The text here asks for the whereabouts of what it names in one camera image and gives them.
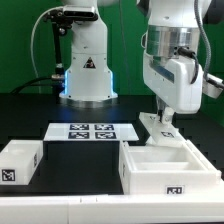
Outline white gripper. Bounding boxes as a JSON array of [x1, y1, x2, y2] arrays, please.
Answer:
[[143, 54, 224, 124]]

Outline white cabinet body box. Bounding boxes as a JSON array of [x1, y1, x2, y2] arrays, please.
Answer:
[[119, 141, 224, 195]]

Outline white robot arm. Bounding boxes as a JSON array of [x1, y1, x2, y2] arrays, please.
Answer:
[[59, 0, 215, 114]]

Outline white cabinet top block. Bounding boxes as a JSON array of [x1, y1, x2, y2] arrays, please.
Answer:
[[0, 140, 43, 185]]

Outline white base marker plate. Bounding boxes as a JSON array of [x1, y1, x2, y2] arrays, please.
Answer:
[[44, 123, 138, 141]]

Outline white L-shaped fence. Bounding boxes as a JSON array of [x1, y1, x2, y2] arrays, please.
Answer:
[[0, 181, 224, 224]]

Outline black camera on stand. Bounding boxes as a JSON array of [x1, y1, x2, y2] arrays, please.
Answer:
[[42, 5, 99, 89]]

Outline white camera cable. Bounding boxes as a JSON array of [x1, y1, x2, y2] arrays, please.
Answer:
[[30, 6, 64, 94]]

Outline black cables at base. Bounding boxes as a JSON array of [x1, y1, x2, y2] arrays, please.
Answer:
[[10, 77, 58, 94]]

